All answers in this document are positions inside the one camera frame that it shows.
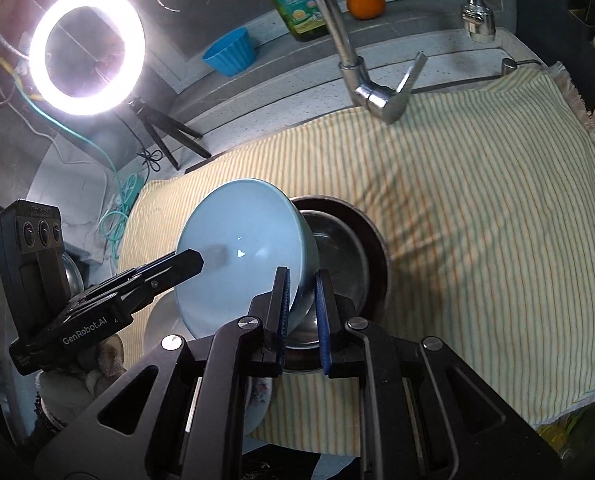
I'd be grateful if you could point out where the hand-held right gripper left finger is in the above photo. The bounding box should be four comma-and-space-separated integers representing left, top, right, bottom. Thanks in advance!
34, 265, 291, 480

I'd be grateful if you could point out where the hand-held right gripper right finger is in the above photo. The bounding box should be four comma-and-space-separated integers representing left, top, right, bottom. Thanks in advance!
314, 268, 561, 480

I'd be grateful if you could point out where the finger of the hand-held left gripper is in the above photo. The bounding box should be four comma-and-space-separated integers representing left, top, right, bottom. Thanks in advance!
124, 248, 205, 312

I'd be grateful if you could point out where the red steel-lined bowl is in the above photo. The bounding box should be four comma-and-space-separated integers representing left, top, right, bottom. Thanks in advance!
297, 211, 370, 348

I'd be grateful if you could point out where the pale blue-green bowl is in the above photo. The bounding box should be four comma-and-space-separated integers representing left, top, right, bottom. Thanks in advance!
174, 178, 321, 340

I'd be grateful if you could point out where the large stainless steel bowl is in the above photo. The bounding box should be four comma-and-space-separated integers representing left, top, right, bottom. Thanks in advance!
284, 196, 391, 374

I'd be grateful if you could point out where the floral print white plate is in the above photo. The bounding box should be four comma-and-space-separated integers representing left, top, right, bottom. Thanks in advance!
144, 290, 274, 438

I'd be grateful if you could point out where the person's left hand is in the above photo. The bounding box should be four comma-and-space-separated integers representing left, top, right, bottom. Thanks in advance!
34, 332, 126, 431

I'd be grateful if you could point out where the black tripod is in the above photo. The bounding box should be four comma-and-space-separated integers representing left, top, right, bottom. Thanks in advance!
128, 97, 213, 171

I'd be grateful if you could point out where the yellow striped cloth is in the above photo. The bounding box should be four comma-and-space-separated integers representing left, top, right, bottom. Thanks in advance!
118, 62, 595, 459

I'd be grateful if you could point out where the blue ribbed cup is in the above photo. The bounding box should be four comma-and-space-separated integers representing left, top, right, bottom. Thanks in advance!
202, 27, 257, 79

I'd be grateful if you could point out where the chrome kitchen faucet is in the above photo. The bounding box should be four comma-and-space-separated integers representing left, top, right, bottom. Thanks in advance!
297, 0, 429, 126

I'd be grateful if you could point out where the green oil bottle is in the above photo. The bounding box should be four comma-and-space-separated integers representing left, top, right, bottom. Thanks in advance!
254, 0, 331, 43

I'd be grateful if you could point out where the metal sink knob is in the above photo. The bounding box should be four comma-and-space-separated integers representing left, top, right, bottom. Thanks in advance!
499, 58, 545, 73

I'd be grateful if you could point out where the orange fruit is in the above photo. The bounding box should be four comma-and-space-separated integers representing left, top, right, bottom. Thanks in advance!
346, 0, 387, 21

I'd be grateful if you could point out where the chrome pull-out sprayer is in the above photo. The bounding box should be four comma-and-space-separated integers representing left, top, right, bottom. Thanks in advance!
459, 0, 501, 44

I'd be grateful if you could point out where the black box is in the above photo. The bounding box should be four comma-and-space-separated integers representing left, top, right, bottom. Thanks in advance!
515, 0, 595, 117

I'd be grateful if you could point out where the teal cable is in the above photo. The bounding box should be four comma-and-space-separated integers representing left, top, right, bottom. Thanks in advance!
15, 60, 144, 262

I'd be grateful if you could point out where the black cable with bow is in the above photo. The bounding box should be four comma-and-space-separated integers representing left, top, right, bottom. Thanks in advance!
136, 146, 164, 175

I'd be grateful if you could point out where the white cable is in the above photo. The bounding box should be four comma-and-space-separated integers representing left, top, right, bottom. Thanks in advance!
16, 109, 114, 173

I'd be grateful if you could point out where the ring light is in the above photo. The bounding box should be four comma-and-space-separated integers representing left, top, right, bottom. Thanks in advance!
29, 0, 147, 117

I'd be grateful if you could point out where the yellow cable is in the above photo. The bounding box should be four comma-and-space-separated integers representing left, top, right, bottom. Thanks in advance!
0, 57, 29, 102

